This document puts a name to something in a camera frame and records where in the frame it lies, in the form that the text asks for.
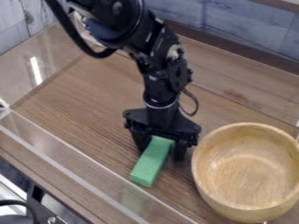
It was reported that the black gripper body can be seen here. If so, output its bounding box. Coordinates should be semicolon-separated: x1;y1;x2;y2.
123;105;201;147

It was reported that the clear acrylic front wall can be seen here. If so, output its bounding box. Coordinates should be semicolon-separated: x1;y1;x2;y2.
0;108;196;224

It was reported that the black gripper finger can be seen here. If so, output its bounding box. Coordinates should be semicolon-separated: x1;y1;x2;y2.
131;127;152;151
172;140;188;160

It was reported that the black table leg frame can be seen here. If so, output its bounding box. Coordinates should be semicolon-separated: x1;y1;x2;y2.
0;185;68;224

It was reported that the wooden bowl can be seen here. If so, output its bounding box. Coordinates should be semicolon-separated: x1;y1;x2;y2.
191;122;299;223

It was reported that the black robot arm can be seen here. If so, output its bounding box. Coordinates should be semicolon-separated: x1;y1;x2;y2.
44;0;201;160

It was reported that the green rectangular stick block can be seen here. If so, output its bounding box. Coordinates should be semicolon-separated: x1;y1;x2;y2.
129;136;173;187

